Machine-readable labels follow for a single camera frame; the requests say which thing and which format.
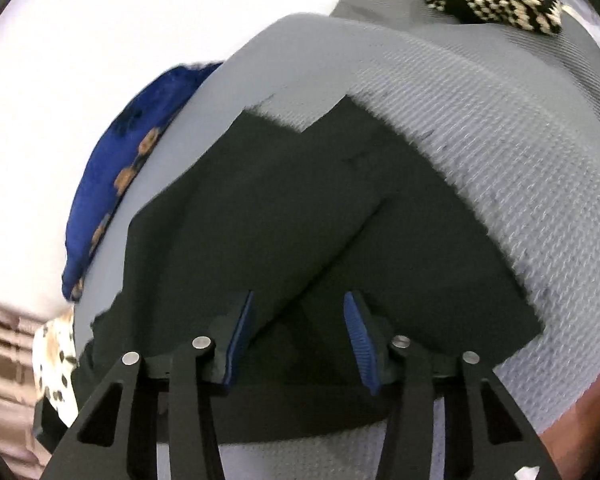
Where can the white brown spotted cloth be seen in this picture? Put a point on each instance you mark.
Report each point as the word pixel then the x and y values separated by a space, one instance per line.
pixel 52 350

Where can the blue printed blanket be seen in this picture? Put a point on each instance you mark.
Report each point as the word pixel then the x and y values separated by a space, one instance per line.
pixel 125 160

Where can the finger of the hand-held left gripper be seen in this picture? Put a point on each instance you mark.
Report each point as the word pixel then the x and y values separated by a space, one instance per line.
pixel 55 430

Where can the beige plaid cloth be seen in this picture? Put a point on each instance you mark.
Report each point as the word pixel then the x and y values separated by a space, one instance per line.
pixel 5 360

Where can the grey textured mat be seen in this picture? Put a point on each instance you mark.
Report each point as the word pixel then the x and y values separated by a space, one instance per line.
pixel 480 135

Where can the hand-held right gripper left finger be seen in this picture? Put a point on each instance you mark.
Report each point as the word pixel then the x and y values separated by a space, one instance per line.
pixel 241 340

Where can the brown wooden bed frame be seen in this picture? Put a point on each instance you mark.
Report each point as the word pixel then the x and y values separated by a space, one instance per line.
pixel 580 435

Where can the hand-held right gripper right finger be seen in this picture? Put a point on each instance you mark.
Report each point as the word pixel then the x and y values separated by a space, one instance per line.
pixel 360 345

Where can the black pants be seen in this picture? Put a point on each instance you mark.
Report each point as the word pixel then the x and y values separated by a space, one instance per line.
pixel 280 210

